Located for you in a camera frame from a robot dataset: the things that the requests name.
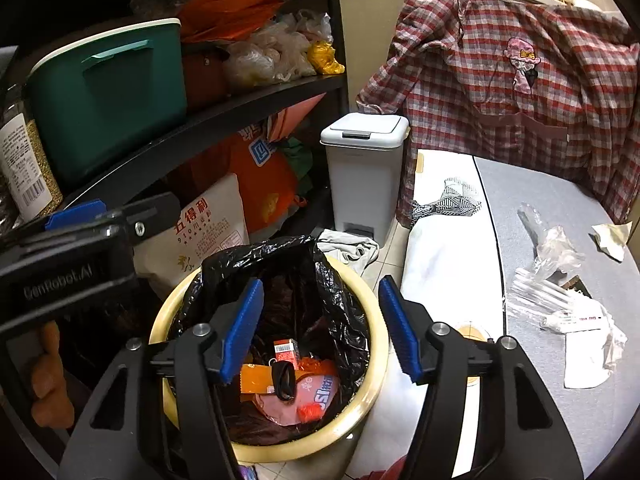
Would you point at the beige kitchen cabinet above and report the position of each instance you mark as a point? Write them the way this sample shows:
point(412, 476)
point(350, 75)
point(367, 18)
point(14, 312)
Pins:
point(370, 25)

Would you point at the orange sack blue label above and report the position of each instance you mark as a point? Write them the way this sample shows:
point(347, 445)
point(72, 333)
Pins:
point(265, 185)

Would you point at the white rag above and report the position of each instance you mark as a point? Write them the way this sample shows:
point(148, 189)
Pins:
point(350, 252)

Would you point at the white flour sack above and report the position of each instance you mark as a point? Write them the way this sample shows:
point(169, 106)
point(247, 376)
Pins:
point(200, 235)

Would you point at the orange snack bag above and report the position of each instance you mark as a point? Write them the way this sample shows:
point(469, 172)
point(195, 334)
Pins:
point(315, 390)

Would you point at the beige napkin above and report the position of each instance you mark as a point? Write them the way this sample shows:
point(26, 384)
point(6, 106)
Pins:
point(612, 240)

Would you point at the clear bags of dried food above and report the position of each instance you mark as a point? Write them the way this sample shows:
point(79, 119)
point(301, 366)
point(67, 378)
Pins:
point(270, 55)

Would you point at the clear ribbed plastic wrapper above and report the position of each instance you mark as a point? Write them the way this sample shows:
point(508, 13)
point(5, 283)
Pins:
point(540, 300)

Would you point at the cream trash bin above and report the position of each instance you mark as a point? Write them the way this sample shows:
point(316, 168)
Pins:
point(370, 385)

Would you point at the orange cloth bag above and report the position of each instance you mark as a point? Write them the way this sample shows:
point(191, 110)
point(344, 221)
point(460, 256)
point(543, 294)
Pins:
point(225, 15)

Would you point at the green bag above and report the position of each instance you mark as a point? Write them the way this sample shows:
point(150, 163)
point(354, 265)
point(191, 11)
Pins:
point(300, 165)

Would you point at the person's left hand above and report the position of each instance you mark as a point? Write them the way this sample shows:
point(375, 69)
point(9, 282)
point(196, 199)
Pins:
point(50, 385)

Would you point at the red plaid shirt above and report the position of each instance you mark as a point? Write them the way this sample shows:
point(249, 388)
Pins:
point(500, 85)

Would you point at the green storage box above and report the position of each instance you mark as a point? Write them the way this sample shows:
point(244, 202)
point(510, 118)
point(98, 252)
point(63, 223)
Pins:
point(110, 105)

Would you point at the small red white carton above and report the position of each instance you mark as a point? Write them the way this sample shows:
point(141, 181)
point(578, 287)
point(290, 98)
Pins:
point(286, 350)

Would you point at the yellow bag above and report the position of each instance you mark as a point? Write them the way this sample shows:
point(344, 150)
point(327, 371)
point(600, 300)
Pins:
point(325, 57)

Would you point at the white tissue and wrappers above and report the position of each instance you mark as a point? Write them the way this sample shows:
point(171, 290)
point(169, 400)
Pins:
point(590, 360)

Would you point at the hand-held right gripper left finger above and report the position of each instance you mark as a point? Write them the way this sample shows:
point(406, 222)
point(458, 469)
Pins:
point(242, 332)

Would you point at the dark red container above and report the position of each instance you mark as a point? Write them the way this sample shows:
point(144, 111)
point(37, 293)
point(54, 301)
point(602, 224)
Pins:
point(202, 77)

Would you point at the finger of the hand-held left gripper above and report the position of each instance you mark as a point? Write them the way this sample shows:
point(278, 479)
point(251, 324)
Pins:
point(150, 215)
point(75, 214)

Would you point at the white printed cloth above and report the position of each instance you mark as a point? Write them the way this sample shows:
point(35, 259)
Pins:
point(450, 260)

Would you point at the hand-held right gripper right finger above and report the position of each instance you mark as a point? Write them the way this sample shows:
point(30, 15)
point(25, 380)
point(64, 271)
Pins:
point(400, 330)

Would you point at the white pedal bin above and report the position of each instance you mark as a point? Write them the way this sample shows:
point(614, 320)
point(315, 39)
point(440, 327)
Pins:
point(362, 180)

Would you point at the black shelf rack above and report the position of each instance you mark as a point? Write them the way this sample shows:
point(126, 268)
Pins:
point(334, 20)

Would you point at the salmon paper bag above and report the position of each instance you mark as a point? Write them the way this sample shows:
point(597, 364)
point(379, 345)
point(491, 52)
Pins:
point(297, 115)

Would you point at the black bin liner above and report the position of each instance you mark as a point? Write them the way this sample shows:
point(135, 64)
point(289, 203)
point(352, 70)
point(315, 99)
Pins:
point(310, 285)

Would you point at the glass jar of grains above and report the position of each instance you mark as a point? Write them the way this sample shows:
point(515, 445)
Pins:
point(30, 160)

